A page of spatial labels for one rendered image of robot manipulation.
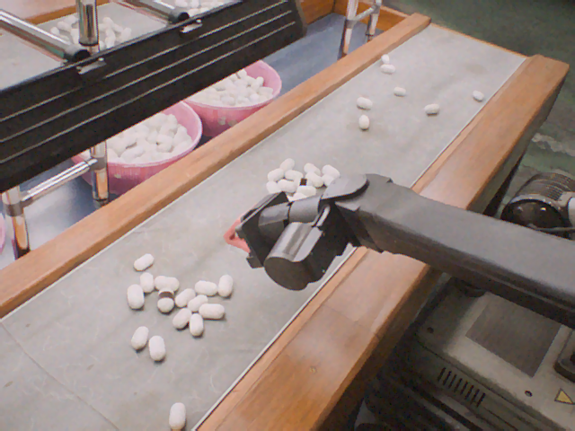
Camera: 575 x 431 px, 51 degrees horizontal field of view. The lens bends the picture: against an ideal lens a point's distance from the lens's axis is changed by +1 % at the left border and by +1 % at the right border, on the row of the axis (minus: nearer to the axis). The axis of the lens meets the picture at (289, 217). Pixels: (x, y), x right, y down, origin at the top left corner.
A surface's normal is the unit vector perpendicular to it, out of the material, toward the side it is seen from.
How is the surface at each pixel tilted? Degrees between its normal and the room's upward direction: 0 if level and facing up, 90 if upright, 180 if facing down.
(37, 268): 0
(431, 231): 42
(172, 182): 0
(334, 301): 0
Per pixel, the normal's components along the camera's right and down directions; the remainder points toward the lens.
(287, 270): -0.43, 0.66
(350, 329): 0.14, -0.76
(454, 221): -0.47, -0.77
